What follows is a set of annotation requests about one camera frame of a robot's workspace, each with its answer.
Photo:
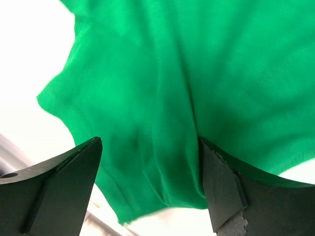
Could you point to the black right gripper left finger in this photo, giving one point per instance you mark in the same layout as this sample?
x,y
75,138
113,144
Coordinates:
x,y
51,197

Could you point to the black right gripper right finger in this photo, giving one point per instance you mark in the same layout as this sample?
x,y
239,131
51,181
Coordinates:
x,y
243,200

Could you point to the green t shirt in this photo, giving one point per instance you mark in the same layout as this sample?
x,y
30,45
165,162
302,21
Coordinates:
x,y
149,77

